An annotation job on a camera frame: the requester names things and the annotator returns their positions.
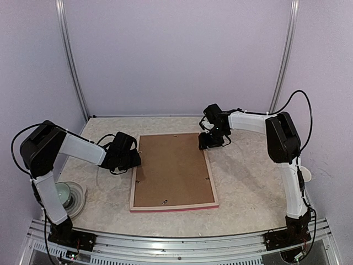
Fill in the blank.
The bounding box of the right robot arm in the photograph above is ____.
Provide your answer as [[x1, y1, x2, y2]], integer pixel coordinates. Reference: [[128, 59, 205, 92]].
[[199, 104, 315, 250]]

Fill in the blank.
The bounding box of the pink wooden picture frame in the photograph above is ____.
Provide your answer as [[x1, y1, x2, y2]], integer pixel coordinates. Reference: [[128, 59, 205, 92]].
[[129, 132, 220, 213]]

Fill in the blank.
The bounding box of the aluminium front rail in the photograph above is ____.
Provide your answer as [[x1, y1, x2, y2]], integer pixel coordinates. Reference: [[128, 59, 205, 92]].
[[18, 219, 341, 264]]

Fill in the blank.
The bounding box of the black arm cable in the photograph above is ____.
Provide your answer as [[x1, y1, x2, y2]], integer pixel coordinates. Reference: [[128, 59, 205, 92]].
[[10, 123, 116, 177], [228, 89, 315, 257]]

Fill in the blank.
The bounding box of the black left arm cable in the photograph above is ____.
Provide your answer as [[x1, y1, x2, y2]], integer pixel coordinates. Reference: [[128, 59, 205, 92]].
[[10, 123, 116, 177]]

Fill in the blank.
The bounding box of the right aluminium corner post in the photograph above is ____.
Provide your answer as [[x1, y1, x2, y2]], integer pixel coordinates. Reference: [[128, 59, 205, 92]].
[[269, 0, 300, 113]]

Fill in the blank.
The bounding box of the aluminium corner post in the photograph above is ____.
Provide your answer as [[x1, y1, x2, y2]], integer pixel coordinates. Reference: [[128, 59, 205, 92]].
[[55, 0, 90, 122], [269, 0, 300, 113]]

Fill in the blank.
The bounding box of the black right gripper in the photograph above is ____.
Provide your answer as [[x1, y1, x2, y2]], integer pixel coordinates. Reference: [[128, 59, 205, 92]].
[[199, 125, 229, 149]]

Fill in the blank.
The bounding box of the brown cardboard backing board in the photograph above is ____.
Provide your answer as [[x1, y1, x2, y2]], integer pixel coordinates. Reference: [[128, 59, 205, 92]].
[[133, 134, 216, 207]]

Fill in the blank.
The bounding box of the left aluminium corner post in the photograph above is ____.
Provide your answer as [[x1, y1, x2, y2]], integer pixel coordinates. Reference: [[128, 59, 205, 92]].
[[55, 0, 90, 122]]

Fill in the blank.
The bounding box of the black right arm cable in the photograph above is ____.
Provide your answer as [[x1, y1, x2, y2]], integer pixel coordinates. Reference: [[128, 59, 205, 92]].
[[228, 89, 315, 257]]

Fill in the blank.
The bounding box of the green ceramic bowl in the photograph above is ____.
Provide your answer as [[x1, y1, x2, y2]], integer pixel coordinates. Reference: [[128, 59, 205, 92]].
[[55, 182, 71, 207]]

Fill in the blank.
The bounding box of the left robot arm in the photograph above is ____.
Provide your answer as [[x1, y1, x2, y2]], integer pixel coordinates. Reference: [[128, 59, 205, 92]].
[[19, 120, 141, 247]]

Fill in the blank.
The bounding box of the light blue ceramic mug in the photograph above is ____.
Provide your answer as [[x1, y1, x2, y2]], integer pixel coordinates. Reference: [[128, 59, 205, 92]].
[[300, 166, 312, 183]]

